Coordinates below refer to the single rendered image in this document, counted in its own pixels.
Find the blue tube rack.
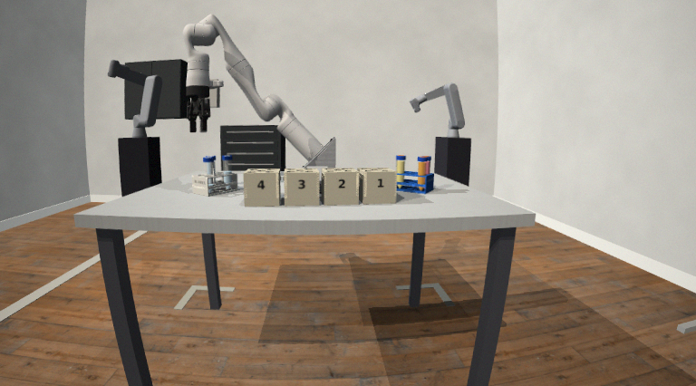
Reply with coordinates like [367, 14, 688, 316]
[397, 171, 434, 194]

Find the beige tube rack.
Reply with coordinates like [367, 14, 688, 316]
[192, 171, 238, 197]

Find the beige bucket adapter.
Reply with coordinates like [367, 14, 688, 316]
[283, 169, 320, 207]
[322, 168, 359, 206]
[357, 168, 397, 205]
[243, 169, 281, 207]

